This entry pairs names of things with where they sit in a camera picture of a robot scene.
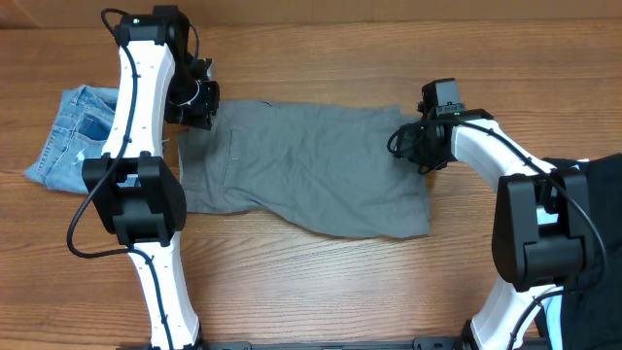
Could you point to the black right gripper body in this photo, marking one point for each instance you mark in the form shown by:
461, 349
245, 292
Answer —
416, 148

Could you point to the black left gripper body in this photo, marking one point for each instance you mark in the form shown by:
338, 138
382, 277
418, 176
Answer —
190, 101

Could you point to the grey cotton shorts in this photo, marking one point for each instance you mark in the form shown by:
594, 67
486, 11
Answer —
324, 168

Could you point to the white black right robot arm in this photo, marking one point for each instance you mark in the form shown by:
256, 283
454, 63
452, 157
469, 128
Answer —
542, 233

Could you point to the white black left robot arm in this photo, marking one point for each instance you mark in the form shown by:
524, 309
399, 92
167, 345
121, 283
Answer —
136, 195

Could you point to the folded blue denim shorts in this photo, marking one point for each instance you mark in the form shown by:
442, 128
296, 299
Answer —
80, 129

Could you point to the light blue garment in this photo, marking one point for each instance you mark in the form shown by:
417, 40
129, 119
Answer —
552, 312

